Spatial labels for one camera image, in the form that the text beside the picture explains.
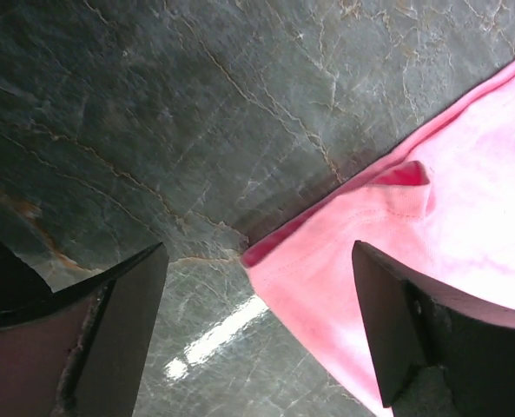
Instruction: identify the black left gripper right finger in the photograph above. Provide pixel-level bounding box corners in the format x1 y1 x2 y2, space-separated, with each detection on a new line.
352 241 515 416

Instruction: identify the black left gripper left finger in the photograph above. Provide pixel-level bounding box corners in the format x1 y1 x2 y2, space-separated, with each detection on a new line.
0 242 168 416

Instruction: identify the pink t shirt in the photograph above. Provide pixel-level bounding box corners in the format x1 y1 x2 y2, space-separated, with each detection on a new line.
241 61 515 416

